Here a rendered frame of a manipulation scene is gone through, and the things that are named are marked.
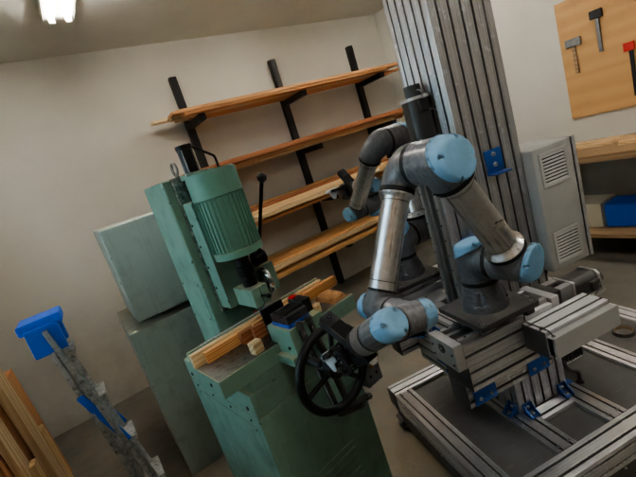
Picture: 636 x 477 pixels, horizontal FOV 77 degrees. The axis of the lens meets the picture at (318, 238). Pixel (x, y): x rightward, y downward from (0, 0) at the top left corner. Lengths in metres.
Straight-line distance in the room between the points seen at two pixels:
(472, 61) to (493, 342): 0.93
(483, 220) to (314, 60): 3.69
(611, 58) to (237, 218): 3.22
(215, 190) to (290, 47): 3.29
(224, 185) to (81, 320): 2.54
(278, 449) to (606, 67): 3.49
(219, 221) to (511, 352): 1.05
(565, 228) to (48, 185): 3.34
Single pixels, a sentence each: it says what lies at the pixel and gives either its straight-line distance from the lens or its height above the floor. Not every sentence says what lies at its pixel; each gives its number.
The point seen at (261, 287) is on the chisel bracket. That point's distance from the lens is 1.46.
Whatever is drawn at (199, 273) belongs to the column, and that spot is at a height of 1.15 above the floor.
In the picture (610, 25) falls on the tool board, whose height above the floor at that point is 1.66.
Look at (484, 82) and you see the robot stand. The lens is 1.58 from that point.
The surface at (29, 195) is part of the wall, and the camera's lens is 3.66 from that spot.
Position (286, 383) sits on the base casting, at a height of 0.76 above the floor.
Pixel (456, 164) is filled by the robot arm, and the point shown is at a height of 1.33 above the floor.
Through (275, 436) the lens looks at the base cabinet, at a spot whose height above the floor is 0.62.
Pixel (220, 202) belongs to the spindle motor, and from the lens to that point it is 1.35.
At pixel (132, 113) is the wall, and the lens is 3.79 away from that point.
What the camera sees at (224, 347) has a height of 0.92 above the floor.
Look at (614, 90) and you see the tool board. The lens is 3.95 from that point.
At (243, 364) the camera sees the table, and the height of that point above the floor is 0.90.
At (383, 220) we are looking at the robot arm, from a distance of 1.08.
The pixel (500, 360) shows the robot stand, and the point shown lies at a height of 0.66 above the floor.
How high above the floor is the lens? 1.47
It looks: 12 degrees down
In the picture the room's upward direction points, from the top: 18 degrees counter-clockwise
